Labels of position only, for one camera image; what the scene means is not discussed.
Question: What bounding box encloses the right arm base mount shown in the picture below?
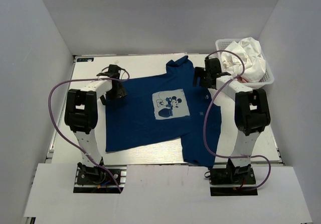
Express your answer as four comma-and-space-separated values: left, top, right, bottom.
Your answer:
204, 168, 258, 197

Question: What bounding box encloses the white t shirt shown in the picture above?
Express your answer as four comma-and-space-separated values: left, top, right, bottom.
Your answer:
221, 37, 266, 82

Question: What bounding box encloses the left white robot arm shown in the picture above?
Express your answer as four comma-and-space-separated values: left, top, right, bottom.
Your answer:
64, 64, 127, 183

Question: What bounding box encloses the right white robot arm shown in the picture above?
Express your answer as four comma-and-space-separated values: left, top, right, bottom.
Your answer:
193, 57, 271, 183

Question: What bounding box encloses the pink t shirt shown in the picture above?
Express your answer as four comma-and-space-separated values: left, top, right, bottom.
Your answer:
238, 77, 250, 83

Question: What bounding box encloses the blue table label sticker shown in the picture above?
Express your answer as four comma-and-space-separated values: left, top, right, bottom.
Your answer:
76, 57, 94, 62

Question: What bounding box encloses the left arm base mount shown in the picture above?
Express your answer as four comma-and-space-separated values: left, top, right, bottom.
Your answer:
73, 162, 127, 194

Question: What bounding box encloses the blue t shirt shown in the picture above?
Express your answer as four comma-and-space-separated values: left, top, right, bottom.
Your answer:
105, 56, 222, 168

